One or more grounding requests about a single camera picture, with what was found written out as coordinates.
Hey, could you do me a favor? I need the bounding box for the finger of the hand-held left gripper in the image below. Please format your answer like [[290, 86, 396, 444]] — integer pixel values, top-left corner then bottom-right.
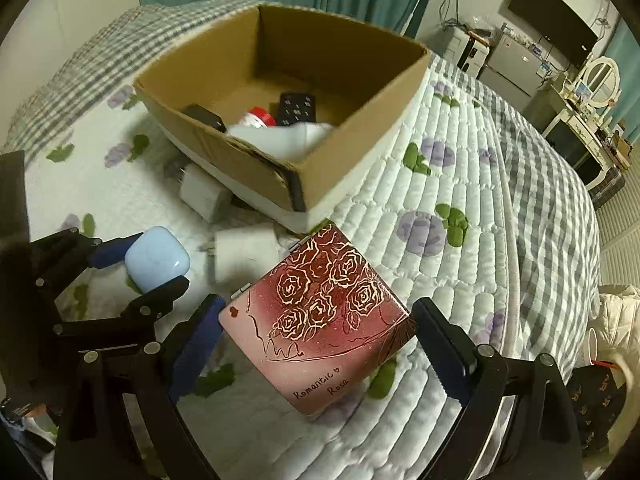
[[30, 227, 146, 288], [52, 276, 191, 343]]

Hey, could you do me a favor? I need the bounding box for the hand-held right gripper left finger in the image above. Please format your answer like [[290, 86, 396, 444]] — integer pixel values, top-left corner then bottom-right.
[[52, 295, 228, 480]]

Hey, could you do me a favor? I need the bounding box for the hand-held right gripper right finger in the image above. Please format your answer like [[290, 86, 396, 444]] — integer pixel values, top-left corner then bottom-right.
[[412, 297, 586, 480]]

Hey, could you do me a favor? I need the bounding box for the light blue earbud case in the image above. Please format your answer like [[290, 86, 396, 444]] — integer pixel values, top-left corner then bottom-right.
[[124, 226, 191, 293]]

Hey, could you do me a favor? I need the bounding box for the pink rose-print compact case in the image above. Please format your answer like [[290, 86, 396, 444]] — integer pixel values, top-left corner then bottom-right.
[[218, 225, 418, 417]]

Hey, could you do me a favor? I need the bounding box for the cardboard box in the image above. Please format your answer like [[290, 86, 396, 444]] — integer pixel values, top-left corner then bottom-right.
[[132, 4, 431, 233]]

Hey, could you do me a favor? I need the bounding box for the white floral quilted blanket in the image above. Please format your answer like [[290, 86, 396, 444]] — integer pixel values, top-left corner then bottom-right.
[[22, 55, 531, 480]]

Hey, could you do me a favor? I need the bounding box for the white charger adapter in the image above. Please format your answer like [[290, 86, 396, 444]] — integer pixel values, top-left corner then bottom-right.
[[201, 227, 279, 286], [179, 162, 233, 222]]

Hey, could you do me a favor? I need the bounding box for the black patterned cloth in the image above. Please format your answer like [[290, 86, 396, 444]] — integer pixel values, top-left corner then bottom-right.
[[569, 364, 628, 458]]

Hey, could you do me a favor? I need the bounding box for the black rectangular device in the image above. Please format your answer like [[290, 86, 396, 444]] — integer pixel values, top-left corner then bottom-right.
[[181, 104, 227, 134]]

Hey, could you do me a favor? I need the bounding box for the white padded jacket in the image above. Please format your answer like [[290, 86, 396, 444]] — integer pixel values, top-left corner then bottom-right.
[[594, 284, 640, 361]]

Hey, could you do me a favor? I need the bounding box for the grey plaid blanket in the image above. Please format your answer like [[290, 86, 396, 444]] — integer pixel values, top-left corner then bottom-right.
[[4, 0, 603, 361]]

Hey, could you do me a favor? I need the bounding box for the white cloth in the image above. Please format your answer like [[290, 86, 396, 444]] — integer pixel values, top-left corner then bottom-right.
[[227, 122, 337, 164]]

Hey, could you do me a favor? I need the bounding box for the red and white bottle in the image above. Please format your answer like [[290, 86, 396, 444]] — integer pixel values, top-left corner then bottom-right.
[[239, 106, 276, 129]]

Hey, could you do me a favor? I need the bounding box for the black remote control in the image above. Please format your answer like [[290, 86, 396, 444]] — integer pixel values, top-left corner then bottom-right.
[[276, 91, 319, 128]]

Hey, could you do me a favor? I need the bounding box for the white dressing table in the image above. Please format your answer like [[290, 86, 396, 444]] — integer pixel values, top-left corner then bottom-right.
[[544, 72, 632, 193]]

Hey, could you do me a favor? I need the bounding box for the silver mini fridge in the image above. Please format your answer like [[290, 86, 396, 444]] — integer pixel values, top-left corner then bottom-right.
[[481, 35, 544, 97]]

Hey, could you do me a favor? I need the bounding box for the white small appliance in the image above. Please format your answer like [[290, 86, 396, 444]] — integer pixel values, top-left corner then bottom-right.
[[457, 29, 490, 74]]

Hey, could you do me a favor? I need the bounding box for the round vanity mirror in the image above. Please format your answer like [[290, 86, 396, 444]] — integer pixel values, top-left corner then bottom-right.
[[581, 56, 622, 107]]

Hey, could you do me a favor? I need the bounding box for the black television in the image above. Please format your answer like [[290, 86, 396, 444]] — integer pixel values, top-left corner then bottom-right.
[[507, 0, 599, 67]]

